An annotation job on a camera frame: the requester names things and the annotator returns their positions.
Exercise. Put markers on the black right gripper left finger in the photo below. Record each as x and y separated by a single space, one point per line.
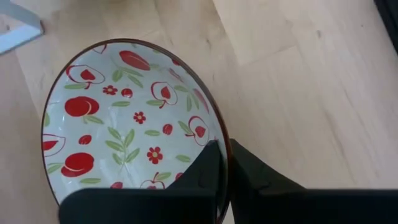
174 205

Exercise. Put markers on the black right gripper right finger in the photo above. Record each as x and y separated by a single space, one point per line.
280 205

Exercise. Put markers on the green bowl with fruit pattern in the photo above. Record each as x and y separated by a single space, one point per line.
124 124

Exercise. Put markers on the white perforated metal shelf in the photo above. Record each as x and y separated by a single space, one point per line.
17 31

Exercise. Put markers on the black aluminium table frame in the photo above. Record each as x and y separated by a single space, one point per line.
390 18

